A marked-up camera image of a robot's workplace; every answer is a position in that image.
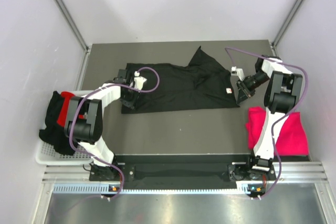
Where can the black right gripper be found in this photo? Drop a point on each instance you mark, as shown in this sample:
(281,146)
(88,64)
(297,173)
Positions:
(244,93)

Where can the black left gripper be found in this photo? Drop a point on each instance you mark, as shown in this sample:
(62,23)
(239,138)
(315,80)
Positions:
(132,104)

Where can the black t shirt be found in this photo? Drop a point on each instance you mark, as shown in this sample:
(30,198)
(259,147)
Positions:
(53,133)
(202,84)

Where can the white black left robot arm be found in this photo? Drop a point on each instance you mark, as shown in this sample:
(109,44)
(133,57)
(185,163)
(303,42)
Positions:
(84,118)

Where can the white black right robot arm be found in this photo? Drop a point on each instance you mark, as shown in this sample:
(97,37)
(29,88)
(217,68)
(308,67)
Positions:
(282,95)

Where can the folded pink t shirt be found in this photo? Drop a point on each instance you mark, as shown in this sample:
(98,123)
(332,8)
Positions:
(292,140)

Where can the red t shirt in basket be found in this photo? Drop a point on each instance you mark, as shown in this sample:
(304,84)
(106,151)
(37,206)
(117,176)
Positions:
(66,96)

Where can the black t shirt in basket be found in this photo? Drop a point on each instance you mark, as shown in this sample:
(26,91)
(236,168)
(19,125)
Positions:
(53,133)

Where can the white perforated plastic basket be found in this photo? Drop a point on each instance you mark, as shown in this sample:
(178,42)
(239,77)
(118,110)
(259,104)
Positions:
(46,155)

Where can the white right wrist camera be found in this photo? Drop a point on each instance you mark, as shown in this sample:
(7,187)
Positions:
(238,72)

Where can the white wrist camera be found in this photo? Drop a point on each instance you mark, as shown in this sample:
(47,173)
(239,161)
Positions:
(238,72)
(138,81)

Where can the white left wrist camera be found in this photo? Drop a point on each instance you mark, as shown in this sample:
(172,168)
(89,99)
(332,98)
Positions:
(138,81)

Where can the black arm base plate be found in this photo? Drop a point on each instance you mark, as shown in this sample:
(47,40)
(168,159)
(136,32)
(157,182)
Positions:
(199,171)

